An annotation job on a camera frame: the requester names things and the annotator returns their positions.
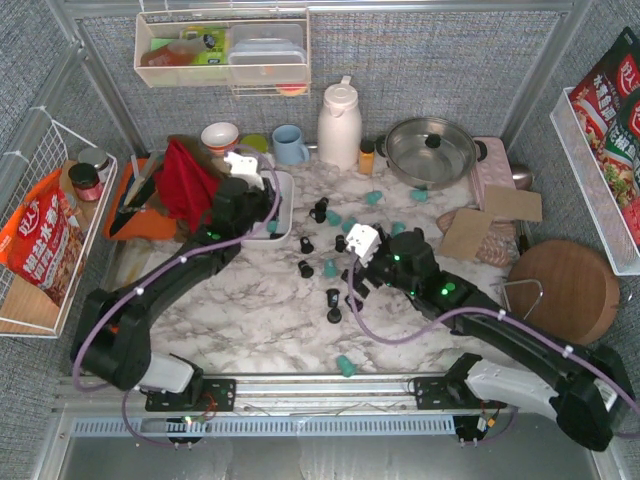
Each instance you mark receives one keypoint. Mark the white thermos jug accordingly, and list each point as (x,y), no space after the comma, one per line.
(340,125)

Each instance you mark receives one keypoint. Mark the black coffee capsule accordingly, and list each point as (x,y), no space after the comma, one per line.
(318,212)
(306,246)
(352,302)
(333,296)
(340,243)
(334,316)
(305,270)

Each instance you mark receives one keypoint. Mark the pink box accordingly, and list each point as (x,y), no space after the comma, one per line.
(491,168)

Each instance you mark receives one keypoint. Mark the red lidded jar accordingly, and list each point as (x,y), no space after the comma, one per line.
(85,182)

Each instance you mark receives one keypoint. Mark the metal wire stand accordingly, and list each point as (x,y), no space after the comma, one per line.
(522,297)

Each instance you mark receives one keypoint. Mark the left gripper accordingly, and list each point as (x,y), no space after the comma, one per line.
(270,198)

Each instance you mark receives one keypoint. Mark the red cloth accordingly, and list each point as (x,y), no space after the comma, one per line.
(185,185)

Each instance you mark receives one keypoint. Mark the white handled knife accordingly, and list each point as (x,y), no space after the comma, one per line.
(149,166)

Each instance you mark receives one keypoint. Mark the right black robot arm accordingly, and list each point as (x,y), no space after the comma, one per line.
(586,392)

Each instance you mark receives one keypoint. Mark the green lidded cup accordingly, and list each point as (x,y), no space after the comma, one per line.
(253,143)

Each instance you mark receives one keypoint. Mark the white orange striped bowl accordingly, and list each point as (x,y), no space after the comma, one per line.
(219,137)

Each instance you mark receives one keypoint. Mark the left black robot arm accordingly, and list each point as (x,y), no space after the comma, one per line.
(112,339)

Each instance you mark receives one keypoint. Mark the yellow spice bottle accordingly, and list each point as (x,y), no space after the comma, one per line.
(366,157)

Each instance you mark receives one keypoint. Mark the cardboard sheet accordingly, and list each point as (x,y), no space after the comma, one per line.
(465,234)
(513,204)

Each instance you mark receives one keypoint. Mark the steel pot with lid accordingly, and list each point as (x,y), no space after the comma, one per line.
(430,153)

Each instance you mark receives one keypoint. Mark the black chef knife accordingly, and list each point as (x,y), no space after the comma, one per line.
(137,192)

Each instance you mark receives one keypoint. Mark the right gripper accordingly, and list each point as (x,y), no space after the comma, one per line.
(363,275)

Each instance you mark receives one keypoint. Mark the blue mug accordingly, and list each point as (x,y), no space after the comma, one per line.
(289,147)

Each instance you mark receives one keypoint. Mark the clear plastic food box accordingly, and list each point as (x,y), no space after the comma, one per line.
(267,54)

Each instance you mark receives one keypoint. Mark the orange plastic tray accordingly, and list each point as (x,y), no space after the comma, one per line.
(147,224)

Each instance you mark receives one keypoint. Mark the orange snack bag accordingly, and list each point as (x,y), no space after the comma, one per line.
(39,243)

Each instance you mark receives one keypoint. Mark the pink striped oven mitt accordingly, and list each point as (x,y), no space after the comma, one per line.
(497,248)

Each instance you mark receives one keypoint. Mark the round wooden board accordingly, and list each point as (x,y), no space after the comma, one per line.
(581,292)

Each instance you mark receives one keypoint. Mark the white wire rack left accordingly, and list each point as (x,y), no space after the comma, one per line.
(26,311)

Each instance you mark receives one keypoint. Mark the white plastic storage basket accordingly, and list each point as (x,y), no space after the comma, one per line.
(275,234)

